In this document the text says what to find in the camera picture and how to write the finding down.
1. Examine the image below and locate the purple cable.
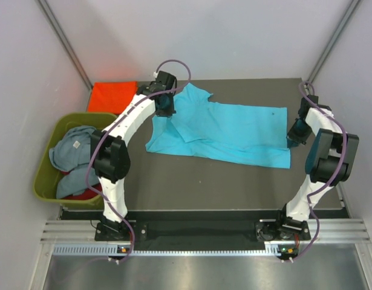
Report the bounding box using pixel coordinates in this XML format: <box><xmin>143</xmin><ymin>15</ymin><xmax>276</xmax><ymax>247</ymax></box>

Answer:
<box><xmin>290</xmin><ymin>80</ymin><xmax>350</xmax><ymax>262</ymax></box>
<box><xmin>84</xmin><ymin>59</ymin><xmax>192</xmax><ymax>262</ymax></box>

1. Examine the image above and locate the cyan t shirt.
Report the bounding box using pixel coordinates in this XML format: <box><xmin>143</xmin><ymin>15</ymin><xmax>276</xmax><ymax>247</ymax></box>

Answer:
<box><xmin>145</xmin><ymin>83</ymin><xmax>291</xmax><ymax>169</ymax></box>

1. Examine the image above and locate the folded orange t shirt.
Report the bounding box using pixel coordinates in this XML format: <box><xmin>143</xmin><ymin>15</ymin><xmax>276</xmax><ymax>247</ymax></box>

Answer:
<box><xmin>86</xmin><ymin>81</ymin><xmax>138</xmax><ymax>115</ymax></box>

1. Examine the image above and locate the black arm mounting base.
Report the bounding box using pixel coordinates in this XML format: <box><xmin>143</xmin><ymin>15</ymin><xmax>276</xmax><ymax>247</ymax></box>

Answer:
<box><xmin>60</xmin><ymin>208</ymin><xmax>350</xmax><ymax>245</ymax></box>

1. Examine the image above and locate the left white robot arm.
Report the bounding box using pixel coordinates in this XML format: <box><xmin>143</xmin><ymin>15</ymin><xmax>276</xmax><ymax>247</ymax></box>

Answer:
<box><xmin>90</xmin><ymin>71</ymin><xmax>177</xmax><ymax>241</ymax></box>

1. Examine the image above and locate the grey blue t shirt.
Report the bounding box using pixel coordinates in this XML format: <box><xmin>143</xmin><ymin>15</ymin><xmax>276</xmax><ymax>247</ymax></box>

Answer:
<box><xmin>56</xmin><ymin>165</ymin><xmax>96</xmax><ymax>200</ymax></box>
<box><xmin>48</xmin><ymin>126</ymin><xmax>96</xmax><ymax>172</ymax></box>

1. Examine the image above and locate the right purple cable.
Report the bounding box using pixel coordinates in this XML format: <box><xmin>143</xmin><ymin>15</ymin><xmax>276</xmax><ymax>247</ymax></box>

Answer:
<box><xmin>290</xmin><ymin>80</ymin><xmax>350</xmax><ymax>262</ymax></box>

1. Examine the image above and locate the aluminium frame rail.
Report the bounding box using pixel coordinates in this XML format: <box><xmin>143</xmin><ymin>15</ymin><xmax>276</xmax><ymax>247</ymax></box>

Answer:
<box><xmin>303</xmin><ymin>80</ymin><xmax>347</xmax><ymax>209</ymax></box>

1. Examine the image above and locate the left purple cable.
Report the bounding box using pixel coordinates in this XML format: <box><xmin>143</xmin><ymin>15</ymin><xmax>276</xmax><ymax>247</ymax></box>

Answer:
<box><xmin>84</xmin><ymin>59</ymin><xmax>192</xmax><ymax>262</ymax></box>

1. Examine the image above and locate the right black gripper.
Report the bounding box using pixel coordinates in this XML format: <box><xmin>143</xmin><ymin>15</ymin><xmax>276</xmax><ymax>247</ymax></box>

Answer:
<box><xmin>285</xmin><ymin>118</ymin><xmax>312</xmax><ymax>149</ymax></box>

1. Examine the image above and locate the red t shirt in bin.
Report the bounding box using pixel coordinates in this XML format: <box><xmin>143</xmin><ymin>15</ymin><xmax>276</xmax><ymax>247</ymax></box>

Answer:
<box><xmin>56</xmin><ymin>168</ymin><xmax>102</xmax><ymax>201</ymax></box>

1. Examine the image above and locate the olive green plastic bin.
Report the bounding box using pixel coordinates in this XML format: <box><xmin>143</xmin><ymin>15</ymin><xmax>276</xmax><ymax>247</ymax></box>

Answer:
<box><xmin>33</xmin><ymin>112</ymin><xmax>117</xmax><ymax>210</ymax></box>

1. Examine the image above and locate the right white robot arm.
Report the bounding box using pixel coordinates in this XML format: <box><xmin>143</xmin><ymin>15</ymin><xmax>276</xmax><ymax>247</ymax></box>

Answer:
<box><xmin>274</xmin><ymin>95</ymin><xmax>359</xmax><ymax>240</ymax></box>

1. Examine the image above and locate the slotted white cable duct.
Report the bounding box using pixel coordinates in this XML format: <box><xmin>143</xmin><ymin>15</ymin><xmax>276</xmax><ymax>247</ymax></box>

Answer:
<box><xmin>53</xmin><ymin>243</ymin><xmax>295</xmax><ymax>257</ymax></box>

